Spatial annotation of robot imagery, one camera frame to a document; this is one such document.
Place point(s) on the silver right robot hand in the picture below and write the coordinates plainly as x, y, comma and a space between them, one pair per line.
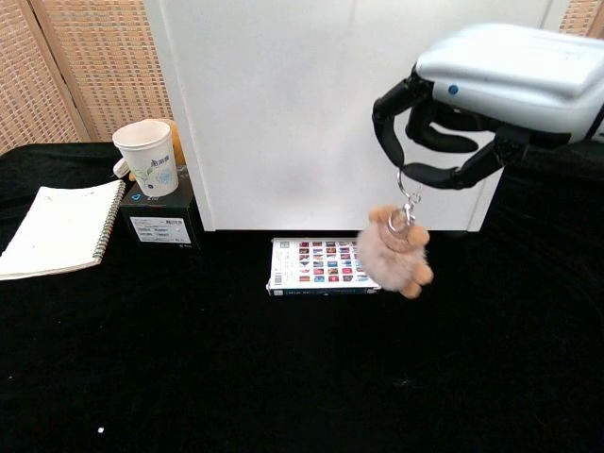
509, 71

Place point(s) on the woven folding screen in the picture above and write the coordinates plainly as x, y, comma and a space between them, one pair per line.
573, 14
94, 61

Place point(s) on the white upright board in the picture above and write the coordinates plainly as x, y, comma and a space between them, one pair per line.
292, 113

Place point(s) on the flat box with colourful squares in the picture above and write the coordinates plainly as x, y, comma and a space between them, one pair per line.
316, 266

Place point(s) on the white printed paper cup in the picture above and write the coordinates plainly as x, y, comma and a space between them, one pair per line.
148, 162

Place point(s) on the small black box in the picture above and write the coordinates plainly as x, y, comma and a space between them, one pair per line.
160, 214

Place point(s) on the black tablecloth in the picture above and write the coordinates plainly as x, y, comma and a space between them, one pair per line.
236, 358

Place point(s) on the white spiral notebook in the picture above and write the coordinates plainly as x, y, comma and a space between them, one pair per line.
56, 231

